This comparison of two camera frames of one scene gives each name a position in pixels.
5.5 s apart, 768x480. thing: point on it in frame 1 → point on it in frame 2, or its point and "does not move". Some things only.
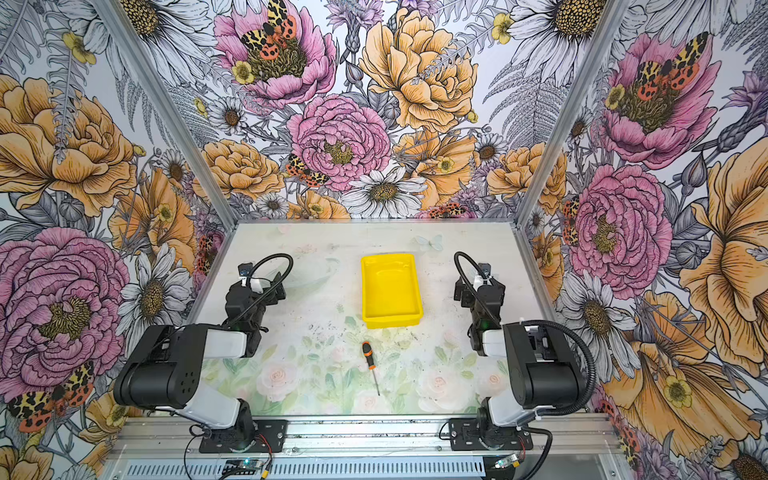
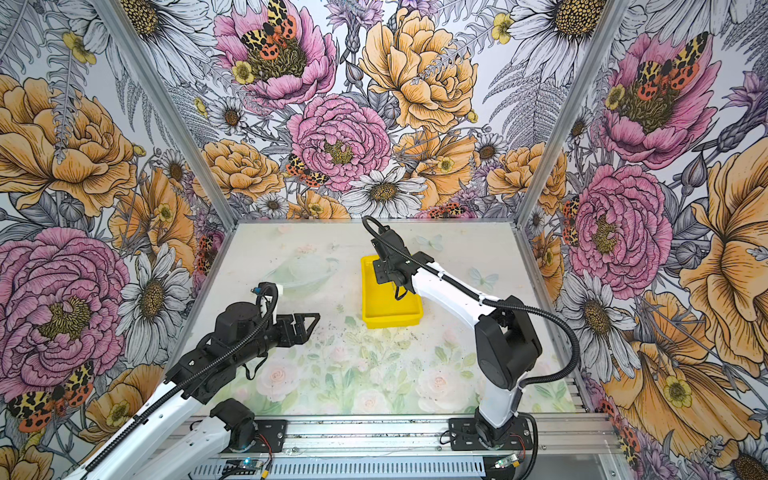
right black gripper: x=465 y=290 → x=378 y=273
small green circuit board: x=241 y=466 does not move
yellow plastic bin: x=390 y=291 does not move
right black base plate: x=464 y=436 does not move
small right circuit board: x=510 y=460 does not move
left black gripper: x=273 y=297 → x=302 y=336
